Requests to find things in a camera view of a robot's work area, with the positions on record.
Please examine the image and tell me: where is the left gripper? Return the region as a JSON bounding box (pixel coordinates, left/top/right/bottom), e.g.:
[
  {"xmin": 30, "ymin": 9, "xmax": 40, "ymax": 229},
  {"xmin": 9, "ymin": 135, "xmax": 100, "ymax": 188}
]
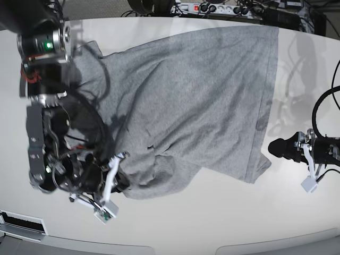
[{"xmin": 268, "ymin": 132, "xmax": 339, "ymax": 166}]

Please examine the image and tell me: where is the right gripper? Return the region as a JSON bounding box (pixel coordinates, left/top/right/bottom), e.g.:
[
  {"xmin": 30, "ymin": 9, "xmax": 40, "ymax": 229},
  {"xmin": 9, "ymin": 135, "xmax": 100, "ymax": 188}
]
[{"xmin": 63, "ymin": 156, "xmax": 130, "ymax": 196}]

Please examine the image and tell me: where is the grey t-shirt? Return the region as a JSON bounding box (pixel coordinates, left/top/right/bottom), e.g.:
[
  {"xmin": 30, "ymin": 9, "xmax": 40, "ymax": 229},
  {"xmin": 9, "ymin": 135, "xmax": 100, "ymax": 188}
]
[{"xmin": 73, "ymin": 25, "xmax": 279, "ymax": 199}]

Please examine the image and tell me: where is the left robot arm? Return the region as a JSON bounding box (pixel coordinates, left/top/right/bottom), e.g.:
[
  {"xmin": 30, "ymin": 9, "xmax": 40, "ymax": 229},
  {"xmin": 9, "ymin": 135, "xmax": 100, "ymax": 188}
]
[{"xmin": 261, "ymin": 59, "xmax": 339, "ymax": 165}]

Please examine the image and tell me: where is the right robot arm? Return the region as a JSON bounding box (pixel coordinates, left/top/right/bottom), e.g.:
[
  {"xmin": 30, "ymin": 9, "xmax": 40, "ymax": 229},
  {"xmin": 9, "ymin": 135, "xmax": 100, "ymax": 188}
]
[{"xmin": 1, "ymin": 1, "xmax": 129, "ymax": 197}]

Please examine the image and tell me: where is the black power adapter box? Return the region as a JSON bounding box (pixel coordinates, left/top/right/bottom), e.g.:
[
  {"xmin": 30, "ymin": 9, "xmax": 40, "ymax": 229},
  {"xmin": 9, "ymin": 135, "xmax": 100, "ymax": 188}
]
[{"xmin": 262, "ymin": 8, "xmax": 301, "ymax": 30}]

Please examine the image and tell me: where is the white power strip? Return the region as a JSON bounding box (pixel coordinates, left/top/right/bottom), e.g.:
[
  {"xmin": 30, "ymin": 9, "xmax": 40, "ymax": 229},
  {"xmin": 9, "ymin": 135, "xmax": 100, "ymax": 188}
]
[{"xmin": 170, "ymin": 2, "xmax": 252, "ymax": 18}]

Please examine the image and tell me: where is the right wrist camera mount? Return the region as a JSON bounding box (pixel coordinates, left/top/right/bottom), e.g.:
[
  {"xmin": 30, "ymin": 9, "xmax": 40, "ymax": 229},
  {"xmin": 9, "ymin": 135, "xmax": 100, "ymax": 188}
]
[{"xmin": 69, "ymin": 152, "xmax": 129, "ymax": 224}]

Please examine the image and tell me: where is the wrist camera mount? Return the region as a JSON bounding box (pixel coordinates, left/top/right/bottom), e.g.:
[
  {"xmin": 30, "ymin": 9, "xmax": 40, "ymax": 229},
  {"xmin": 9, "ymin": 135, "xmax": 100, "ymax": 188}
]
[
  {"xmin": 301, "ymin": 129, "xmax": 327, "ymax": 193},
  {"xmin": 69, "ymin": 152, "xmax": 129, "ymax": 224}
]

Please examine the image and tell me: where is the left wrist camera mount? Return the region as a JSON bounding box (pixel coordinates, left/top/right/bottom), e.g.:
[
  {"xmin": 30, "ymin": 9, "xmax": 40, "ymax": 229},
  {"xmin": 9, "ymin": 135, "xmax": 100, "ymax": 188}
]
[{"xmin": 301, "ymin": 129, "xmax": 327, "ymax": 193}]

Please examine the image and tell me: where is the black cable bundle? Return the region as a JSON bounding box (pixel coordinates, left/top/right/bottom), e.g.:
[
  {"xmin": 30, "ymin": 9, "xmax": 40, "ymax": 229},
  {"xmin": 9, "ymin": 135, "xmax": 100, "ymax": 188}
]
[{"xmin": 121, "ymin": 0, "xmax": 176, "ymax": 18}]

